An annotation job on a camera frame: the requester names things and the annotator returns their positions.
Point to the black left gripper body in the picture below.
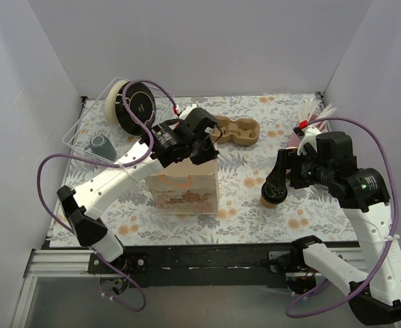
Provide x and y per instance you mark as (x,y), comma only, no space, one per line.
(202,146)

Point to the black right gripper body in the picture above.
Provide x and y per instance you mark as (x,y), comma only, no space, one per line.
(294,167)

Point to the black coffee cup lid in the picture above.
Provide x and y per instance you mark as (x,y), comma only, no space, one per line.
(273,191)

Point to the brown paper coffee cup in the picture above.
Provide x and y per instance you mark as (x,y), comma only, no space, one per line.
(271,202)

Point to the kraft paper takeout bag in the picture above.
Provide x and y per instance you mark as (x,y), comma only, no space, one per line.
(186,189)

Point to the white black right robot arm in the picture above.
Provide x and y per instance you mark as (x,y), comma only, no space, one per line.
(327,159)

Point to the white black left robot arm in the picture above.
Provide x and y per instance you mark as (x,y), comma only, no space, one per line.
(84,205)

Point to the stack of paper cups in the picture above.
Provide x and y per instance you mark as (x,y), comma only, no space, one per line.
(290,155)

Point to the brown pulp cup carrier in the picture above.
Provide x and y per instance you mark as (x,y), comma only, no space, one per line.
(243,131)

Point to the pink straw holder cup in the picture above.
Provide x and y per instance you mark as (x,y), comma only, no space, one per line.
(294,140)

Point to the floral patterned tablecloth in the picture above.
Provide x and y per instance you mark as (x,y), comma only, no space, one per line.
(241,170)

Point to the dark green mug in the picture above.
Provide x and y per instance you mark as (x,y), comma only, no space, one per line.
(101,146)

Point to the cream round plate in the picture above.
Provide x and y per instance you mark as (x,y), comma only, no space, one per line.
(109,109)

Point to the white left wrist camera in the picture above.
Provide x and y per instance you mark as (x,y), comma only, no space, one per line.
(182,114)

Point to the black table front rail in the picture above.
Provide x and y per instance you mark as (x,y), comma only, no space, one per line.
(206,265)

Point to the aluminium frame rail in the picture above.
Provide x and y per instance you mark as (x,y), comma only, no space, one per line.
(80,263)

